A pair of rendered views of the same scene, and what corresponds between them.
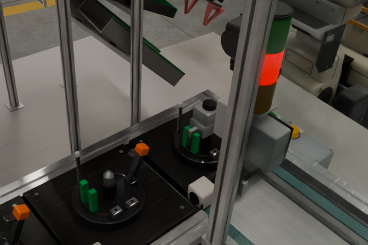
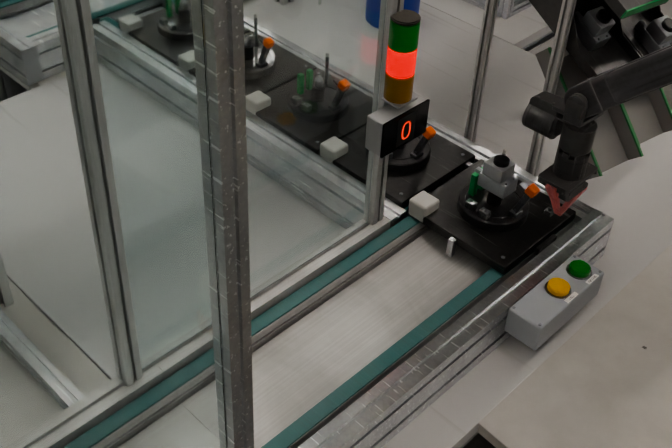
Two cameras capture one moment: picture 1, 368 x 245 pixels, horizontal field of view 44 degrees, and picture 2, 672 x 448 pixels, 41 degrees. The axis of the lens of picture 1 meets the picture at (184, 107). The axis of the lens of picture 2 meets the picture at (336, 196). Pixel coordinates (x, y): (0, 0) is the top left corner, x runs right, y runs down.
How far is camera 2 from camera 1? 156 cm
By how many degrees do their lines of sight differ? 66
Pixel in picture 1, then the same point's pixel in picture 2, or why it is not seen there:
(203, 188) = (420, 199)
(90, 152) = (458, 139)
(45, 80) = not seen: hidden behind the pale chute
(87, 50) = not seen: outside the picture
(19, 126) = (515, 121)
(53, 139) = (505, 144)
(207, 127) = (483, 175)
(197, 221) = (391, 207)
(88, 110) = not seen: hidden behind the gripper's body
